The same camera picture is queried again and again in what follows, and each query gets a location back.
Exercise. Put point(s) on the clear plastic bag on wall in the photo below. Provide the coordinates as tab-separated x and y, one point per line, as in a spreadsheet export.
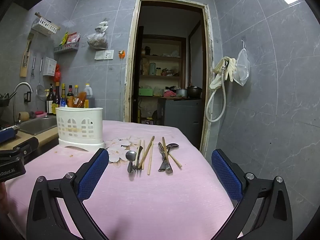
242	70

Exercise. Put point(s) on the white plastic jug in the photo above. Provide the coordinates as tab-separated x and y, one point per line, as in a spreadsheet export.
89	92

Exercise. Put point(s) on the pink cloth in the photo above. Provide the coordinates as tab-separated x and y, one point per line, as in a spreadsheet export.
170	94

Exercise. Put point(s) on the red plastic bag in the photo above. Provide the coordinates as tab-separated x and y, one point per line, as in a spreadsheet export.
57	73

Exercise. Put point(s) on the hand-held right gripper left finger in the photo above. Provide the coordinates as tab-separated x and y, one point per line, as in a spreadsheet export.
92	175

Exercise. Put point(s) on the white wall basket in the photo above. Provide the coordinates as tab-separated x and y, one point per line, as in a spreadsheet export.
43	27

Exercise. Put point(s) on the pink sponge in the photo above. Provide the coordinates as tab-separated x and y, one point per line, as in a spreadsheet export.
40	113

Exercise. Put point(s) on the seasoning packets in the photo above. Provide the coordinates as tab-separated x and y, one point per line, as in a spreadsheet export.
72	38

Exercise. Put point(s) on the orange wall plug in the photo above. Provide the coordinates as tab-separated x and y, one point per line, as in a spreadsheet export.
121	54

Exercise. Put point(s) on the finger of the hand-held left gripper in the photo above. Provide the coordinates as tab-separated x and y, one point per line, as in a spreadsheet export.
27	145
7	134

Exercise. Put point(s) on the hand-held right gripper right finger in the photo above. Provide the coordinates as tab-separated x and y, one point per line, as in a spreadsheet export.
226	175

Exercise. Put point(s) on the hanging plastic bag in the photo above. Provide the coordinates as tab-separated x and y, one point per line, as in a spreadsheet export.
97	40

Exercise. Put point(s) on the white wall socket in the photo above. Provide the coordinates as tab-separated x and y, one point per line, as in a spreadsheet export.
109	54

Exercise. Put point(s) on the wooden cutting board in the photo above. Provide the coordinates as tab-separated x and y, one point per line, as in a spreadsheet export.
24	66

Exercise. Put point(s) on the hanging spatula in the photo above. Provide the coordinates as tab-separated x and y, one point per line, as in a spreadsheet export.
30	38

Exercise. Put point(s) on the orange packet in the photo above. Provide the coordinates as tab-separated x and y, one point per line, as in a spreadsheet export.
80	100

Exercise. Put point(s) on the white plastic utensil holder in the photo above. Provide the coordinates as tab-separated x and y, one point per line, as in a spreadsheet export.
80	115

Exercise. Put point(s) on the white wall switch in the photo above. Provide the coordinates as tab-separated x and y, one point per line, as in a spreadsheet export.
99	55

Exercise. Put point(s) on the yellow label sauce bottle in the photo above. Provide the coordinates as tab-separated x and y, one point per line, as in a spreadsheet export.
70	98

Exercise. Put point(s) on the pink floral tablecloth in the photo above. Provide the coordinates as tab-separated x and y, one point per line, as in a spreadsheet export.
150	200

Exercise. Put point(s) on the hanging metal strainer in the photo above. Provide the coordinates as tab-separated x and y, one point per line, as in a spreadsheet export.
41	90

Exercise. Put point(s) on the white wall box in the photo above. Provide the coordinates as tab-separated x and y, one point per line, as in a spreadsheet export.
49	66

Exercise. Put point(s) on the steel sink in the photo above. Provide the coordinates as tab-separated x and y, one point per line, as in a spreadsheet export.
37	125

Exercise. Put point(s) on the green box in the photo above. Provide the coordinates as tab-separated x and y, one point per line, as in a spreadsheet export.
145	92

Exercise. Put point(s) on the black pot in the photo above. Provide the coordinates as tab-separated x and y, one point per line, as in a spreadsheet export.
193	92

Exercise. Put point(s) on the worn door frame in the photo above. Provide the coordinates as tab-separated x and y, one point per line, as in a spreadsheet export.
130	55

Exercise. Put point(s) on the dark sauce bottle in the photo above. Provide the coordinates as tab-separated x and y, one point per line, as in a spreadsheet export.
50	102

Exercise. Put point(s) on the silver pot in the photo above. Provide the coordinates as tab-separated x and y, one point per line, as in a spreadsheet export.
181	93

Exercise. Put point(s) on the grey wall shelf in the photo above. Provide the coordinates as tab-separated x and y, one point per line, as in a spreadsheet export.
66	48

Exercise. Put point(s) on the blue label bottle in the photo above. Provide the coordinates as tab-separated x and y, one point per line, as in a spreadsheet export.
63	98

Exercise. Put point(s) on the grey cabinet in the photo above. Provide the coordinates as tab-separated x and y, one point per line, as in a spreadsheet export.
180	115

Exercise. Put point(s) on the metal faucet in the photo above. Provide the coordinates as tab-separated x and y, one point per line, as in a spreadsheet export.
23	84

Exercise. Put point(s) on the large metal spoon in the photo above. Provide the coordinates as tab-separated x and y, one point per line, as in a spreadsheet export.
173	146

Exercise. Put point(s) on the wooden shelf unit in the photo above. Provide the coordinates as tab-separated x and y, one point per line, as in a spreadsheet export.
160	75

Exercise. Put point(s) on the metal fork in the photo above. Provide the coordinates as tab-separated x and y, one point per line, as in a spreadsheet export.
138	164

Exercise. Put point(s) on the cream rubber glove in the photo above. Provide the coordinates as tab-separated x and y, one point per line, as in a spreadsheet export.
217	76
231	70

